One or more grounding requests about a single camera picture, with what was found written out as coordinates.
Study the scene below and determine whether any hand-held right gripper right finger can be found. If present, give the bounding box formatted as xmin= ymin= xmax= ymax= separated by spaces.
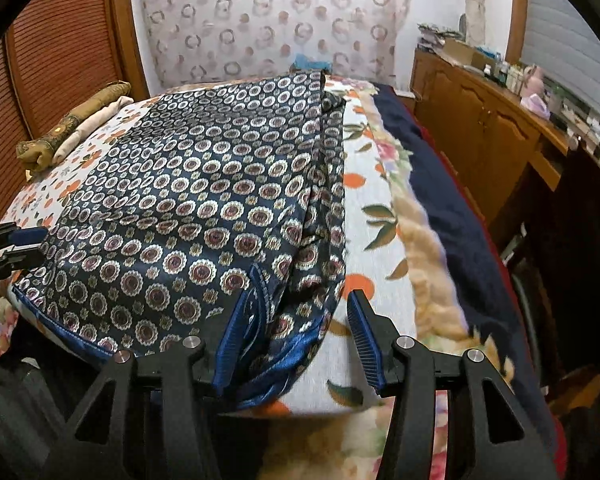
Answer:
xmin=346 ymin=289 xmax=557 ymax=480

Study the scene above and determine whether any white orange print sheet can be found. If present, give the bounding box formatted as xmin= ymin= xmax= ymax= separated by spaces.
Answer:
xmin=0 ymin=77 xmax=422 ymax=417

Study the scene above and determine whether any wooden louvred wardrobe door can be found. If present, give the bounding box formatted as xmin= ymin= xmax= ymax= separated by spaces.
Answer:
xmin=0 ymin=0 xmax=152 ymax=227

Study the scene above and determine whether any navy medallion print garment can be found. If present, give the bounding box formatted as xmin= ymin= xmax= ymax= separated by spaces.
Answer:
xmin=11 ymin=71 xmax=352 ymax=409

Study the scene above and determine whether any pile of papers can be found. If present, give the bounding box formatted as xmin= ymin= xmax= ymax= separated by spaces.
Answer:
xmin=416 ymin=21 xmax=464 ymax=54

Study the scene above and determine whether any pink doll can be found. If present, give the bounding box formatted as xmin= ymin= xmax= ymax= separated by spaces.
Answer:
xmin=519 ymin=64 xmax=552 ymax=122

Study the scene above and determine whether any navy blue blanket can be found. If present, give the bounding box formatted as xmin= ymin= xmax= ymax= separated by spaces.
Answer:
xmin=374 ymin=84 xmax=557 ymax=452

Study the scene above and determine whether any beige folded cloth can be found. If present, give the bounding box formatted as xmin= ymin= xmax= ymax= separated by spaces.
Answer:
xmin=51 ymin=95 xmax=134 ymax=167

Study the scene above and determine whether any wooden cabinet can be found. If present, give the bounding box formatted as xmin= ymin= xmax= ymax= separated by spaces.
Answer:
xmin=409 ymin=46 xmax=600 ymax=242

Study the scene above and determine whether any black chair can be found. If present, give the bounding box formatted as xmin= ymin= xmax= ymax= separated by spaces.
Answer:
xmin=504 ymin=150 xmax=600 ymax=462

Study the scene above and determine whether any beige floral blanket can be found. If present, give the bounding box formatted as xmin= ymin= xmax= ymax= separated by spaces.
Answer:
xmin=0 ymin=80 xmax=557 ymax=480

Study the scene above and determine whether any white window blind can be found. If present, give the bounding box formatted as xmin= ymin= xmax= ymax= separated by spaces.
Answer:
xmin=521 ymin=0 xmax=600 ymax=127

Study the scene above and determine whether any cardboard box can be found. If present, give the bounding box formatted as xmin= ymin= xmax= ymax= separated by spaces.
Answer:
xmin=441 ymin=36 xmax=487 ymax=69

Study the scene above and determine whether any circle print curtain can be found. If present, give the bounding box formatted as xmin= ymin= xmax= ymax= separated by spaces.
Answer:
xmin=139 ymin=0 xmax=414 ymax=92

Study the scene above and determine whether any row of small bottles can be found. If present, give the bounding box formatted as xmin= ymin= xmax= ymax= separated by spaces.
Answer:
xmin=484 ymin=59 xmax=527 ymax=97

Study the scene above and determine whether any brown gold cloth roll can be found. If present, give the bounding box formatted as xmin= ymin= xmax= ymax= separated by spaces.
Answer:
xmin=14 ymin=80 xmax=132 ymax=172

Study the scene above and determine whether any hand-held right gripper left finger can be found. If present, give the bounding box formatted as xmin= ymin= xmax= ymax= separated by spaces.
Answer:
xmin=40 ymin=265 xmax=268 ymax=480

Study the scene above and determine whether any blue cloth bundle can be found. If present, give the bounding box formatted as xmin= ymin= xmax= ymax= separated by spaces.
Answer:
xmin=291 ymin=54 xmax=334 ymax=72

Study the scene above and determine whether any cream lace drape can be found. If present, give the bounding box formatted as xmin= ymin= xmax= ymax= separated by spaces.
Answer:
xmin=461 ymin=0 xmax=502 ymax=47

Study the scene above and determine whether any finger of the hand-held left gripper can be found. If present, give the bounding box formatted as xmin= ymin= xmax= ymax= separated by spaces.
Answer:
xmin=0 ymin=247 xmax=47 ymax=294
xmin=0 ymin=225 xmax=49 ymax=252

